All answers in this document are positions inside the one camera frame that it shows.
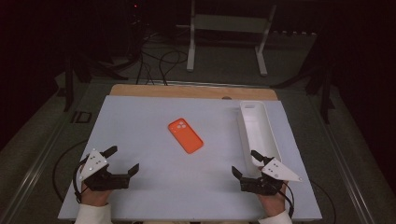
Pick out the right hand-held gripper cable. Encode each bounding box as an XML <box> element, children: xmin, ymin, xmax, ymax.
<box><xmin>274</xmin><ymin>181</ymin><xmax>296</xmax><ymax>219</ymax></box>

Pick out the person's right hand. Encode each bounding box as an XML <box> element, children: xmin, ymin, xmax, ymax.
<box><xmin>257</xmin><ymin>165</ymin><xmax>288</xmax><ymax>217</ymax></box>

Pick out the metal floor rail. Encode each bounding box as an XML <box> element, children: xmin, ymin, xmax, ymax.
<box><xmin>312</xmin><ymin>92</ymin><xmax>376</xmax><ymax>224</ymax></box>
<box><xmin>0</xmin><ymin>118</ymin><xmax>69</xmax><ymax>224</ymax></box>

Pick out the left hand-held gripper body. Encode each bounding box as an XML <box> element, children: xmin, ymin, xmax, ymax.
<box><xmin>78</xmin><ymin>148</ymin><xmax>132</xmax><ymax>192</ymax></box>

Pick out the looped black floor cable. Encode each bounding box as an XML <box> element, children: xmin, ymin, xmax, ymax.
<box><xmin>134</xmin><ymin>31</ymin><xmax>190</xmax><ymax>87</ymax></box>

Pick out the person's left hand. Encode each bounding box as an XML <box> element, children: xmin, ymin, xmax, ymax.
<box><xmin>79</xmin><ymin>164</ymin><xmax>113</xmax><ymax>208</ymax></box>

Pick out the orange phone case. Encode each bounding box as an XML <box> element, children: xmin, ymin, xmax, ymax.
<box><xmin>167</xmin><ymin>118</ymin><xmax>205</xmax><ymax>155</ymax></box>

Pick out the white plastic bin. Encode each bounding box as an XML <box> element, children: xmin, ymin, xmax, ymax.
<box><xmin>236</xmin><ymin>100</ymin><xmax>283</xmax><ymax>179</ymax></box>

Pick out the pale blue board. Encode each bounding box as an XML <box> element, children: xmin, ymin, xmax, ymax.
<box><xmin>57</xmin><ymin>94</ymin><xmax>323</xmax><ymax>222</ymax></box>

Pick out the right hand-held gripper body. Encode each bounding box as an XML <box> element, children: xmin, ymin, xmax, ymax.
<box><xmin>239</xmin><ymin>157</ymin><xmax>303</xmax><ymax>196</ymax></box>

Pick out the black stand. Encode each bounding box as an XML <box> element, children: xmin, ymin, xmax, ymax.
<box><xmin>270</xmin><ymin>62</ymin><xmax>336</xmax><ymax>125</ymax></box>
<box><xmin>64</xmin><ymin>52</ymin><xmax>129</xmax><ymax>113</ymax></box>

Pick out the wooden table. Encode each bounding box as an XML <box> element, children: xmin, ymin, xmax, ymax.
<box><xmin>109</xmin><ymin>83</ymin><xmax>279</xmax><ymax>102</ymax></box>

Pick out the white metal stand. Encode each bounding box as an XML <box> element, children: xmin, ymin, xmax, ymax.
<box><xmin>176</xmin><ymin>0</ymin><xmax>278</xmax><ymax>77</ymax></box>

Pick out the left hand-held gripper cable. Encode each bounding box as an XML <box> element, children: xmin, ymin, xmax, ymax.
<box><xmin>72</xmin><ymin>155</ymin><xmax>92</xmax><ymax>204</ymax></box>

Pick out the hand-held gripper cable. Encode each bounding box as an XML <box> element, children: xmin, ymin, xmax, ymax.
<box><xmin>72</xmin><ymin>155</ymin><xmax>92</xmax><ymax>204</ymax></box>
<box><xmin>274</xmin><ymin>181</ymin><xmax>296</xmax><ymax>219</ymax></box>

